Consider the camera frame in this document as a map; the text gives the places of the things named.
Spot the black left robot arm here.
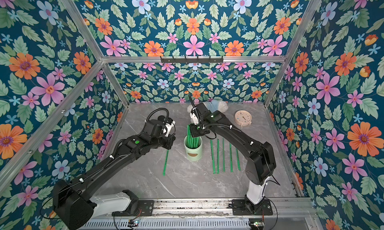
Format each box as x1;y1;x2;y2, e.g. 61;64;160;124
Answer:
53;116;176;230

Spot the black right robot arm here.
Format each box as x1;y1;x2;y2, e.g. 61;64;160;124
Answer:
189;102;277;215

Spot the bundle of green wrapped straws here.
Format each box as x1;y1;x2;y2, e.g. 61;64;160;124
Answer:
186;125;200;149

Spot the light green storage cup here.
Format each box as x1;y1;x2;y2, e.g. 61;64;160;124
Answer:
184;136;203;161

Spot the white plush teddy bear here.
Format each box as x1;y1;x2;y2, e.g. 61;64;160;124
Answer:
196;100;229;113

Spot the black wall hook rack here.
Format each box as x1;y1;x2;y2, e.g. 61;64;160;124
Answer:
160;56;224;64

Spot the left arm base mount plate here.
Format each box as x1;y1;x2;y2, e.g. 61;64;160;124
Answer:
112;200;155;217

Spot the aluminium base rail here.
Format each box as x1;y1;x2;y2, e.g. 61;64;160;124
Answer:
101;197;318;218

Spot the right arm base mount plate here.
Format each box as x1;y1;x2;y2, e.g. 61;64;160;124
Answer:
229;199;273;216

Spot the white vented cable duct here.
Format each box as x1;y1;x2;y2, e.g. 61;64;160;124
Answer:
81;218;251;230

